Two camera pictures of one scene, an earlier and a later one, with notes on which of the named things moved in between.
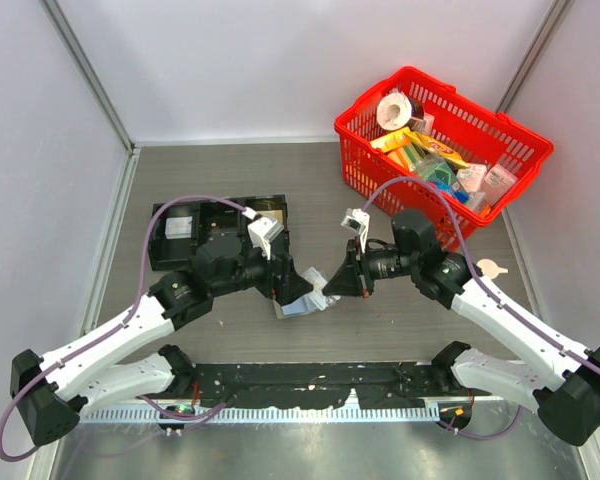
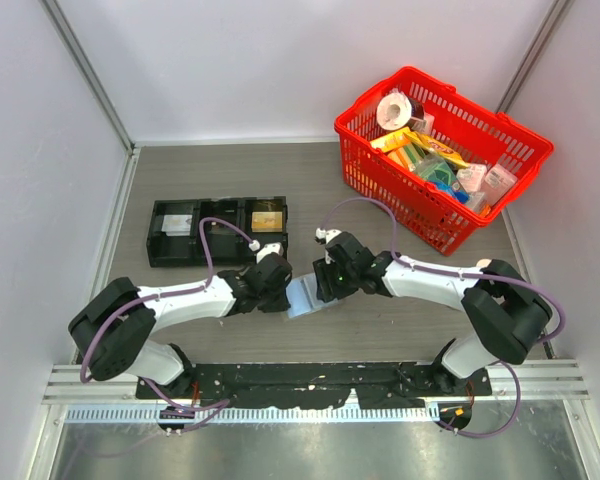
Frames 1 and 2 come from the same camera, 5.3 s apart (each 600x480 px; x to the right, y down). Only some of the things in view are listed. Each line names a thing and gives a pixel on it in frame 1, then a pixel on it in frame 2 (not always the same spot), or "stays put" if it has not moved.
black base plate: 317,385 stays put
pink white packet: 497,182 stays put
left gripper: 289,285 → 280,305
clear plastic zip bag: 310,303 stays put
